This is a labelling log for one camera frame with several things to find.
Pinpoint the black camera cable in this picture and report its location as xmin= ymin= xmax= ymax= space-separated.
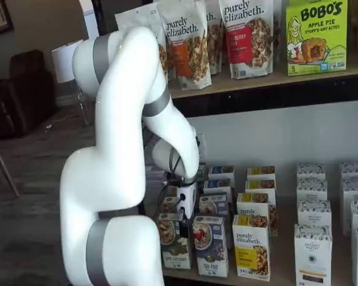
xmin=168 ymin=147 xmax=183 ymax=179

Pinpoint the wooden shelf board with bags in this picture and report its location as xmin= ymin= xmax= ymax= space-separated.
xmin=166 ymin=66 xmax=358 ymax=101

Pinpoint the dark brown armchair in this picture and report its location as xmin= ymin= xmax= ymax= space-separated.
xmin=0 ymin=49 xmax=57 ymax=139

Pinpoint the red label granola bag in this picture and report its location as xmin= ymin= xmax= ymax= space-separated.
xmin=218 ymin=0 xmax=275 ymax=80

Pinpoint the yellow purely elizabeth granola box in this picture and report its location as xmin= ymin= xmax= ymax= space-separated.
xmin=246 ymin=166 xmax=276 ymax=181
xmin=232 ymin=214 xmax=271 ymax=282
xmin=245 ymin=179 xmax=277 ymax=206
xmin=236 ymin=192 xmax=279 ymax=237

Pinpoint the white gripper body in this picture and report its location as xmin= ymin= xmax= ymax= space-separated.
xmin=177 ymin=184 xmax=195 ymax=223

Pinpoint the wooden shelf board with boxes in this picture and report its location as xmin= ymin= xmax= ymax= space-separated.
xmin=162 ymin=162 xmax=358 ymax=286

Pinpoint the blue white flax oatmeal box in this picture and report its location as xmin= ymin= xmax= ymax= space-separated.
xmin=192 ymin=214 xmax=229 ymax=278
xmin=199 ymin=193 xmax=229 ymax=217

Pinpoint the blue purely elizabeth granola box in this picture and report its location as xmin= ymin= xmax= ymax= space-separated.
xmin=203 ymin=178 xmax=232 ymax=196
xmin=208 ymin=166 xmax=235 ymax=181

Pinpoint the blue label granola bag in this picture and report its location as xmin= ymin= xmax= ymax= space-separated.
xmin=115 ymin=8 xmax=170 ymax=82

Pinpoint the green Bobo's apple pie box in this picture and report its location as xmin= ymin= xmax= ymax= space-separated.
xmin=285 ymin=0 xmax=348 ymax=77

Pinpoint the white kitchen cabinet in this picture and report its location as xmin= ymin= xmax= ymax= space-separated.
xmin=77 ymin=0 xmax=100 ymax=41

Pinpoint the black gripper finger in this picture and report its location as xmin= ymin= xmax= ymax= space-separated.
xmin=180 ymin=210 xmax=193 ymax=239

